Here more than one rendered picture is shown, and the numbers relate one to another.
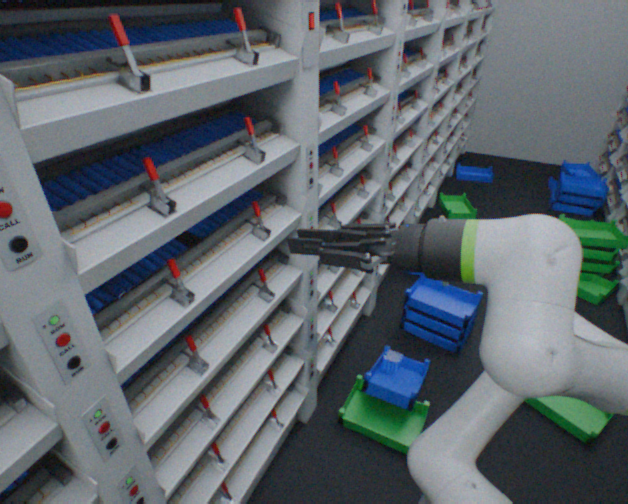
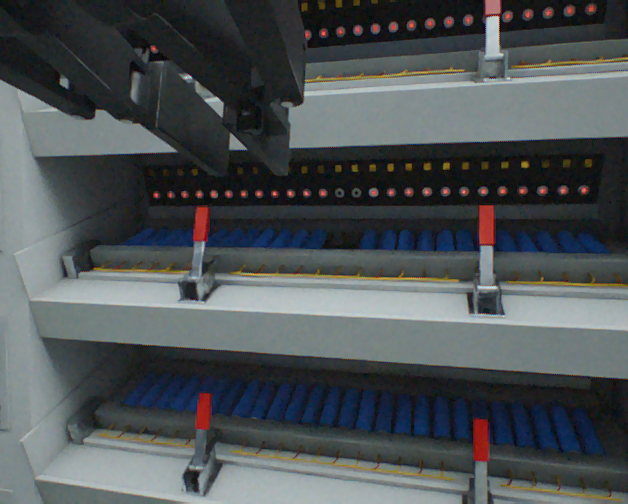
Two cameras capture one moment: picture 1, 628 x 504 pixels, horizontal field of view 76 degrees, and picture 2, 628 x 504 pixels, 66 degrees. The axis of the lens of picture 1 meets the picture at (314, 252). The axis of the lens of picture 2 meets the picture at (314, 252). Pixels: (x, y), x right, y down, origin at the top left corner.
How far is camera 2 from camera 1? 0.76 m
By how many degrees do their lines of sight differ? 77
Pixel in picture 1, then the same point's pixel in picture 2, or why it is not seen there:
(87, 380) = not seen: outside the picture
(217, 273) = (293, 300)
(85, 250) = not seen: hidden behind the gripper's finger
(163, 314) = (155, 292)
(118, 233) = not seen: hidden behind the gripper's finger
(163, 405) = (110, 468)
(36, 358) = not seen: outside the picture
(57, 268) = (4, 89)
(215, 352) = (248, 490)
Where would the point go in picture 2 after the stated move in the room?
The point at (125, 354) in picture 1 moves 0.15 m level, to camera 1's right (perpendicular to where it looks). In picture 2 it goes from (65, 293) to (10, 324)
